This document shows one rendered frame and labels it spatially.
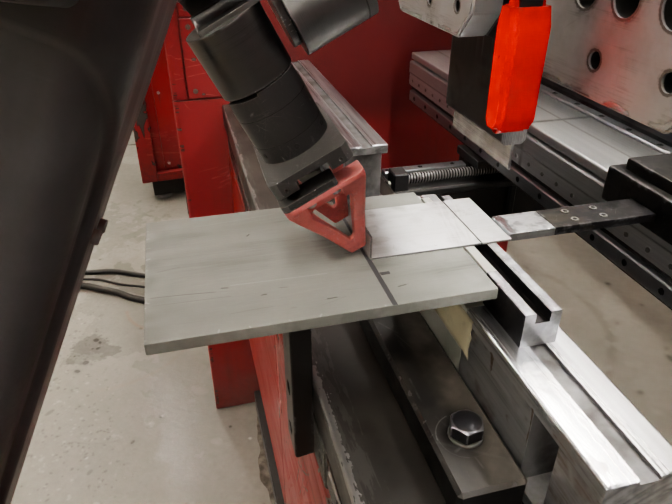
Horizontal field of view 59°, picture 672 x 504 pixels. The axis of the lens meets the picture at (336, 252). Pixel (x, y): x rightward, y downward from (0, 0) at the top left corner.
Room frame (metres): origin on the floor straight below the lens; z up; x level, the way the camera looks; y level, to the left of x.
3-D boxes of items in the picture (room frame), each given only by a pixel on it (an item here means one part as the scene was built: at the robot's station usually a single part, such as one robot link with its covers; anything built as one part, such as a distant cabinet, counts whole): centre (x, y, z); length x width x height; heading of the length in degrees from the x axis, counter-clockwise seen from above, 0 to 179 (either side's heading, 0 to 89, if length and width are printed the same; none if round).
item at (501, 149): (0.47, -0.12, 1.13); 0.10 x 0.02 x 0.10; 15
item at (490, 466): (0.42, -0.07, 0.89); 0.30 x 0.05 x 0.03; 15
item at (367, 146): (1.00, 0.02, 0.92); 0.50 x 0.06 x 0.10; 15
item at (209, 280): (0.43, 0.02, 1.00); 0.26 x 0.18 x 0.01; 105
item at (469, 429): (0.32, -0.10, 0.91); 0.03 x 0.03 x 0.02
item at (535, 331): (0.45, -0.13, 0.99); 0.20 x 0.03 x 0.03; 15
